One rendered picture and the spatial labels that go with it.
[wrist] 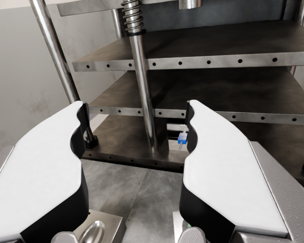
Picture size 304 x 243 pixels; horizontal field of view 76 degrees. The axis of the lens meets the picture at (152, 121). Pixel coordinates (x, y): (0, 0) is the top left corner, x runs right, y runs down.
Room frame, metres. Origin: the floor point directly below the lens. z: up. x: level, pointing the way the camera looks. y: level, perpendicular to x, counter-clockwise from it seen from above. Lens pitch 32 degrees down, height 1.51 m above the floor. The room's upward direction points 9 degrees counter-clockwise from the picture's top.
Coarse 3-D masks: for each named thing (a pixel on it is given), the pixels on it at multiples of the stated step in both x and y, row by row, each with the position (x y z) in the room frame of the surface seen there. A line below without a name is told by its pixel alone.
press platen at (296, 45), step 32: (160, 32) 1.54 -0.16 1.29; (192, 32) 1.34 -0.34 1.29; (224, 32) 1.18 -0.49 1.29; (256, 32) 1.06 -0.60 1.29; (288, 32) 0.95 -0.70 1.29; (96, 64) 0.96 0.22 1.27; (128, 64) 0.90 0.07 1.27; (160, 64) 0.84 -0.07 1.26; (192, 64) 0.79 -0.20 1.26; (224, 64) 0.74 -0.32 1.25; (256, 64) 0.70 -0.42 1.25; (288, 64) 0.66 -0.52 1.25
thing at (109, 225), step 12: (96, 216) 0.43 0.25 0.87; (108, 216) 0.43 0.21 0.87; (120, 216) 0.42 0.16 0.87; (84, 228) 0.40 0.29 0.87; (96, 228) 0.40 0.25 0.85; (108, 228) 0.38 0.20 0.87; (120, 228) 0.39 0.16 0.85; (84, 240) 0.36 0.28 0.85; (96, 240) 0.36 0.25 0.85; (108, 240) 0.34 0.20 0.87; (120, 240) 0.37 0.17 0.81
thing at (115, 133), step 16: (96, 128) 1.18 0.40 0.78; (112, 128) 1.14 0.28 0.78; (128, 128) 1.11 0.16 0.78; (144, 128) 1.08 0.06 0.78; (160, 128) 1.05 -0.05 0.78; (240, 128) 0.93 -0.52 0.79; (256, 128) 0.90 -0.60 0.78; (272, 128) 0.88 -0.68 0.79; (288, 128) 0.86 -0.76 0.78; (112, 144) 0.96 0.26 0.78; (128, 144) 0.94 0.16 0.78; (144, 144) 0.91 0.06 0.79; (160, 144) 0.89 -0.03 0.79; (272, 144) 0.75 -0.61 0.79; (288, 144) 0.74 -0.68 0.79; (112, 160) 0.87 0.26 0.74; (128, 160) 0.83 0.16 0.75; (144, 160) 0.79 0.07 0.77; (160, 160) 0.76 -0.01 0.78; (176, 160) 0.74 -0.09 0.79; (288, 160) 0.63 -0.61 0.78
